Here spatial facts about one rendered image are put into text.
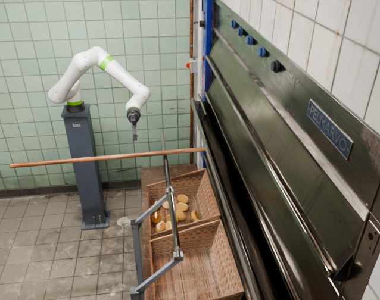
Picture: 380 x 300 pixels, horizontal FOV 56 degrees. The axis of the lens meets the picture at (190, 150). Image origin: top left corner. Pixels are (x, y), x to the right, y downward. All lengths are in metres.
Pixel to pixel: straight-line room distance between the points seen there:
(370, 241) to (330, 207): 0.19
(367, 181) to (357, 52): 0.28
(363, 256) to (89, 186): 2.74
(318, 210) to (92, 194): 2.60
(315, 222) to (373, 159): 0.30
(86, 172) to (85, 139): 0.34
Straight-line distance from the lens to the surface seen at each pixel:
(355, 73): 0.89
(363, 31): 0.87
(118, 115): 3.61
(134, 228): 2.24
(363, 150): 0.90
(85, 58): 2.57
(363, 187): 0.91
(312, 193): 1.12
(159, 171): 3.27
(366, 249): 0.92
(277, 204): 1.43
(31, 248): 3.65
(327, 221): 1.05
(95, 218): 3.60
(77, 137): 3.10
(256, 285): 1.31
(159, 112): 3.60
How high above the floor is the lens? 2.46
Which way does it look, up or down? 32 degrees down
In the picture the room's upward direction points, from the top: straight up
